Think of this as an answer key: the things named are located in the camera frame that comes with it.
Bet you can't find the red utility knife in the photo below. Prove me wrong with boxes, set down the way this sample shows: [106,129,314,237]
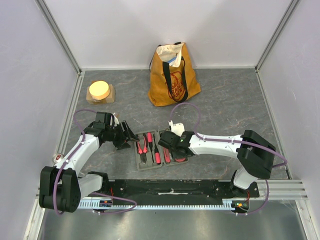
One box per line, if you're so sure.
[163,148,171,163]

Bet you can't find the red black pliers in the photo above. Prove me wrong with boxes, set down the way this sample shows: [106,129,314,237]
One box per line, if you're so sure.
[136,133,148,164]

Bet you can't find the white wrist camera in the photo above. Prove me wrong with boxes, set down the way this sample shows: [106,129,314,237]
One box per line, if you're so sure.
[111,112,120,127]
[168,120,185,136]

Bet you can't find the red tape measure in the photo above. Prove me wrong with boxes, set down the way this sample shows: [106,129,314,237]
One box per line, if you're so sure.
[174,157,188,163]

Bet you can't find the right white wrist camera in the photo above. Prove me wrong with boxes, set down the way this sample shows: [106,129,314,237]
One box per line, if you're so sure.
[168,120,185,136]

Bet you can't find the red phillips screwdriver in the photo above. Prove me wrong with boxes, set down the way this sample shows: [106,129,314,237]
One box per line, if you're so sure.
[153,135,162,165]

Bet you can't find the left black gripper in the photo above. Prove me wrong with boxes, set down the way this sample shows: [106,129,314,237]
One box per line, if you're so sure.
[105,120,139,151]

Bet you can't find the yellow tote bag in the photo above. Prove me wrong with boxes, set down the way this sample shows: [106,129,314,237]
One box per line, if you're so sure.
[147,42,201,107]

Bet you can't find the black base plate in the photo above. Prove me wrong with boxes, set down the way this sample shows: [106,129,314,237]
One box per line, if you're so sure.
[98,179,260,205]

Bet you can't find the grey plastic tool case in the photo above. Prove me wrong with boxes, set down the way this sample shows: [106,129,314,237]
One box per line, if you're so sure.
[134,128,189,171]

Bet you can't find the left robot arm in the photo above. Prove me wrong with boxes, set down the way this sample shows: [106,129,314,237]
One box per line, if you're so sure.
[38,111,139,215]

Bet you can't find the red flathead screwdriver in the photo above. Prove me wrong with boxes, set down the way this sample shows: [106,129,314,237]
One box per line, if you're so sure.
[146,132,154,162]

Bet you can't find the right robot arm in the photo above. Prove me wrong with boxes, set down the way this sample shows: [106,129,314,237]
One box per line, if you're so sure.
[158,130,276,197]

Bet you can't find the grey cable duct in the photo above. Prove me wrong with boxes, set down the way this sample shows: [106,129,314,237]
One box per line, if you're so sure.
[77,197,245,212]

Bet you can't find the purple cable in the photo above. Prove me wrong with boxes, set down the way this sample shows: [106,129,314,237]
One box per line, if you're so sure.
[169,102,288,216]
[52,108,138,216]

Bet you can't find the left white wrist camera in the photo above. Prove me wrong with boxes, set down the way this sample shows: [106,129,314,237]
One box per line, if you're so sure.
[111,112,120,127]

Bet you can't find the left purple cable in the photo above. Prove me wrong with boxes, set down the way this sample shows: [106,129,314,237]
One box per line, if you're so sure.
[52,108,138,216]

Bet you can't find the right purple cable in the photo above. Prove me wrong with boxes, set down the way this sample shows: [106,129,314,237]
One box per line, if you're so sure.
[169,102,288,216]

